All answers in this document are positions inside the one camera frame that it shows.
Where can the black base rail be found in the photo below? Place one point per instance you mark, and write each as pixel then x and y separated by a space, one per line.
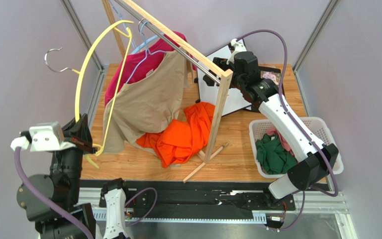
pixel 204 201

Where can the green t-shirt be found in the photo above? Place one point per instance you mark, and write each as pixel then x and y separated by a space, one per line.
pixel 272 156

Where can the magenta t-shirt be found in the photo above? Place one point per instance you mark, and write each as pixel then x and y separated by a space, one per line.
pixel 134 69

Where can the illustrated paperback book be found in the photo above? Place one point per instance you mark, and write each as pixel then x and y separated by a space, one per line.
pixel 274 76

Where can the white whiteboard black frame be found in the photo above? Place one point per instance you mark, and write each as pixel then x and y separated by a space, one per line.
pixel 234 100

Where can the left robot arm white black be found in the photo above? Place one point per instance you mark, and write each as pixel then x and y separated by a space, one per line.
pixel 51 200

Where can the dusty pink t-shirt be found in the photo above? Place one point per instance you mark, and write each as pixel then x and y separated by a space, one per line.
pixel 273 131

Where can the metal hanging rod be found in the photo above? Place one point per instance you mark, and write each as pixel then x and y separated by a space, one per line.
pixel 184 48

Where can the orange t-shirt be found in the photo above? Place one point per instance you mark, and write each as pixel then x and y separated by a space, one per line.
pixel 181 139

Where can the white plastic basket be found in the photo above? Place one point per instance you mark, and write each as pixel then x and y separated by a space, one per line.
pixel 257 129

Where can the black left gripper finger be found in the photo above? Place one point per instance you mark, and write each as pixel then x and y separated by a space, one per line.
pixel 78 129
pixel 84 145

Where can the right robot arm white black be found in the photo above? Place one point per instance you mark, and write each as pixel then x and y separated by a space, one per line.
pixel 315 159

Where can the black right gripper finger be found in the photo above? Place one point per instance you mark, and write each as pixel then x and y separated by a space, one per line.
pixel 222 62
pixel 209 81

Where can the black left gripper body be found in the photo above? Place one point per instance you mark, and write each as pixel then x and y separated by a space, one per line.
pixel 67 164

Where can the beige t-shirt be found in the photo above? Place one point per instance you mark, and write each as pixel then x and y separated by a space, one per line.
pixel 147 106

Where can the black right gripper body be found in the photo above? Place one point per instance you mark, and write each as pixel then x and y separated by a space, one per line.
pixel 219 66

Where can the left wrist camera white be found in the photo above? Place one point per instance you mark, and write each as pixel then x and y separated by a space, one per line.
pixel 42 137

